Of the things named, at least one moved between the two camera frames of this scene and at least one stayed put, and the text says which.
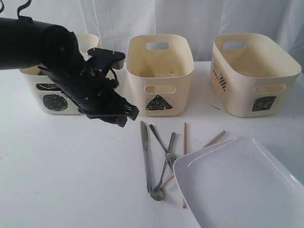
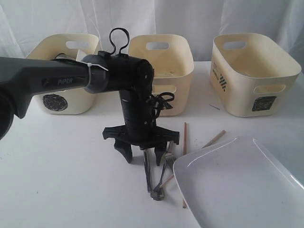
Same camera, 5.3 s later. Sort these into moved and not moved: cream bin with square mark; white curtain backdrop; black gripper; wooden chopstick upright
Moved: black gripper
Not moved: cream bin with square mark; wooden chopstick upright; white curtain backdrop
